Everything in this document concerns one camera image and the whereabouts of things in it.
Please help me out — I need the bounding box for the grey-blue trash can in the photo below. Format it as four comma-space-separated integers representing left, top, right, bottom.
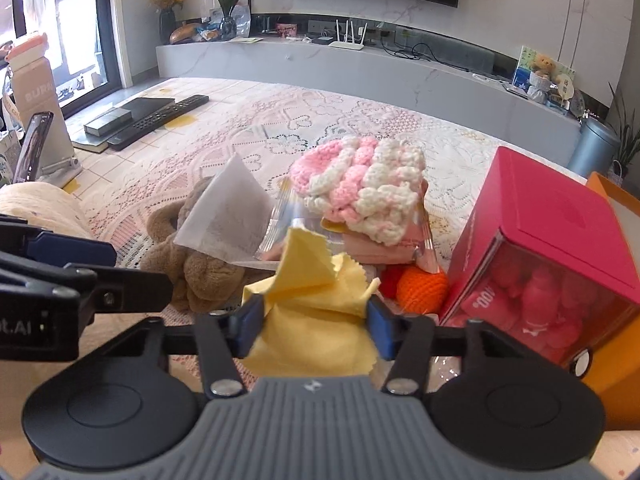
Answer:
567, 115, 621, 179

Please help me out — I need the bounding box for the brown plush toy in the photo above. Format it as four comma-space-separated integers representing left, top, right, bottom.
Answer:
139, 176, 246, 313

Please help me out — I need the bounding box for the white router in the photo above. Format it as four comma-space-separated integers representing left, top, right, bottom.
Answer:
328, 19, 368, 51

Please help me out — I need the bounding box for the clear bag with white paper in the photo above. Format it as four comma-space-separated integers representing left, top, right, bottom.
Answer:
174, 154, 301, 268

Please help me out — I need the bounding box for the red crochet ball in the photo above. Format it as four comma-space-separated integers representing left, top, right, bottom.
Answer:
381, 264, 405, 301

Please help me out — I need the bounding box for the tall green leafy plant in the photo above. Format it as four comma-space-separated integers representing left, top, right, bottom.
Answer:
607, 82, 640, 181

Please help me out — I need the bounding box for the pink cloth in clear wrapper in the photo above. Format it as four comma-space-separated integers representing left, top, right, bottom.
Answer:
320, 215, 446, 273

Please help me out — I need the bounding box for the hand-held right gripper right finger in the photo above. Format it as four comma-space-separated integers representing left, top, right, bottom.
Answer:
367, 297, 506, 397

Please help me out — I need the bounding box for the orange crochet ball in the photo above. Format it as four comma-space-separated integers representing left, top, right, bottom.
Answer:
395, 265, 449, 315

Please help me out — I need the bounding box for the yellow cloth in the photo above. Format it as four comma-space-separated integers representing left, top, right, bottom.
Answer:
242, 226, 382, 378

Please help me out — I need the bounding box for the black framed glass door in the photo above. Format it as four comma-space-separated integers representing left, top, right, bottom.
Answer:
0, 0, 126, 111

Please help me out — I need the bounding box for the black smartphone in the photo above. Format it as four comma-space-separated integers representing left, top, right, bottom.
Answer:
12, 111, 55, 184

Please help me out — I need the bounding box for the black remote control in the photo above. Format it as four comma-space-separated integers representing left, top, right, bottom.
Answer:
106, 95, 210, 152

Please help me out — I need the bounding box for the teddy bear display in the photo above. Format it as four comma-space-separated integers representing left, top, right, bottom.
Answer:
512, 45, 576, 98

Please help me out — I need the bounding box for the black cable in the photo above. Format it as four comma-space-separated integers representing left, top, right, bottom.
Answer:
382, 35, 453, 62

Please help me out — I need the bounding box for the pink and white crochet hat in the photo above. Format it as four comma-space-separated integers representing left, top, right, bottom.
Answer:
289, 135, 427, 243

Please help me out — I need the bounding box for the white stand with pink top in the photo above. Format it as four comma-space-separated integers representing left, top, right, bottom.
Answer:
5, 32, 83, 186

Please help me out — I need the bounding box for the brown oval ornament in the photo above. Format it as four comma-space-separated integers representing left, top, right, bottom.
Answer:
170, 24, 202, 45

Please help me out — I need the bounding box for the grey marble console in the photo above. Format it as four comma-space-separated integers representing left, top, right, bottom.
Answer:
156, 37, 583, 161

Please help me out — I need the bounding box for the dark vase with dried flowers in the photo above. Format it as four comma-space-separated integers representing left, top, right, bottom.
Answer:
146, 0, 187, 46

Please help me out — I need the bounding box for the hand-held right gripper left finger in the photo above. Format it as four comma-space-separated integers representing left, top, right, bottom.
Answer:
120, 294, 266, 400

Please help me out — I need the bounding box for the teddy bear bouquet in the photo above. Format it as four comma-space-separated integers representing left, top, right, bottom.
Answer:
527, 54, 563, 103

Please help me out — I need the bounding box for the green plant in glass vase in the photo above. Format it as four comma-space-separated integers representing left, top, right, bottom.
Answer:
199, 0, 258, 41

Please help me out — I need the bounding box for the black flat box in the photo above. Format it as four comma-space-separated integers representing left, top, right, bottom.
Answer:
112, 96, 176, 123

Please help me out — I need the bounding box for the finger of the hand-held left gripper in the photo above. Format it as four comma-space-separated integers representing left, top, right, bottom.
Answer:
0, 251, 173, 315
0, 214, 118, 267

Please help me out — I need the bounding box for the beige dotted fleece fabric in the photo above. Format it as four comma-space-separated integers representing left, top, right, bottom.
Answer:
0, 182, 96, 241

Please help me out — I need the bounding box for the orange cardboard box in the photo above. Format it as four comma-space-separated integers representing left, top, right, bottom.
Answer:
570, 171, 640, 431

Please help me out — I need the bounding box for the grey slab box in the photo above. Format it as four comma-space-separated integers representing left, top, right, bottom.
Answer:
83, 108, 135, 137

